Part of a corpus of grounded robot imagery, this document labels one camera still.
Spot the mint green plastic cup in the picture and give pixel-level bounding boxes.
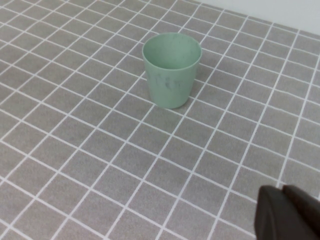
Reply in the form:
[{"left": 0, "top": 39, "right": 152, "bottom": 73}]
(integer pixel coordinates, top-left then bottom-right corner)
[{"left": 141, "top": 32, "right": 203, "bottom": 110}]

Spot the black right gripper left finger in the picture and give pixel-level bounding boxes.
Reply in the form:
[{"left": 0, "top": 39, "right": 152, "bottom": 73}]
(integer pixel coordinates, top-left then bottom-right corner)
[{"left": 254, "top": 184, "right": 316, "bottom": 240}]

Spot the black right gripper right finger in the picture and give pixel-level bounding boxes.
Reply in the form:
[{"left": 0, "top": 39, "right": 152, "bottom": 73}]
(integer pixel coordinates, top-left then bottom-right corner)
[{"left": 282, "top": 184, "right": 320, "bottom": 240}]

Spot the grey white-grid table mat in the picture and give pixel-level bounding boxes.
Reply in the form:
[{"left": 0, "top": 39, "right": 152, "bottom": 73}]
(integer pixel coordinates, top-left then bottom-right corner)
[{"left": 0, "top": 0, "right": 320, "bottom": 240}]

